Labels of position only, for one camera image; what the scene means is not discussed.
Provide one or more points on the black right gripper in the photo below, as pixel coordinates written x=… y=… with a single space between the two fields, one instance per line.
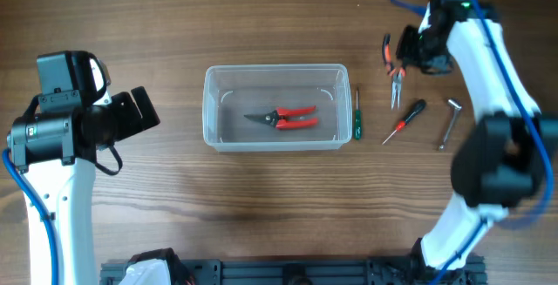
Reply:
x=405 y=52

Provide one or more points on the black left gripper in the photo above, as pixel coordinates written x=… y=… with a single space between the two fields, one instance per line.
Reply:
x=132 y=120

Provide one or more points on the orange black needle-nose pliers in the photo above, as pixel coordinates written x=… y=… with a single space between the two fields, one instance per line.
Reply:
x=396 y=74

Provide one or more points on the clear plastic container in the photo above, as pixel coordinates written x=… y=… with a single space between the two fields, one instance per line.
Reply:
x=231 y=91

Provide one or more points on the green handle screwdriver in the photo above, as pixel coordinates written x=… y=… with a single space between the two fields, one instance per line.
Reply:
x=357 y=128

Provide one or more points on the red handle snips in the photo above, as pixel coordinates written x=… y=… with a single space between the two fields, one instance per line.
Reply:
x=280 y=118

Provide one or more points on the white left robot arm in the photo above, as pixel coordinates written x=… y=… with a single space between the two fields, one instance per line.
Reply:
x=52 y=155

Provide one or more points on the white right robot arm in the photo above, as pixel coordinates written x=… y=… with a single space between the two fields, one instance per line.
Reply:
x=502 y=175

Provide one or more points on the silver socket wrench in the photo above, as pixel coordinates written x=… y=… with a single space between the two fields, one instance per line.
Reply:
x=456 y=107

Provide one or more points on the black red handle screwdriver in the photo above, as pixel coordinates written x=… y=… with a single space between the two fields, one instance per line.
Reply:
x=413 y=112

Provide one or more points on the black aluminium base frame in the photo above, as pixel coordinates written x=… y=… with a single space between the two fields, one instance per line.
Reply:
x=372 y=271

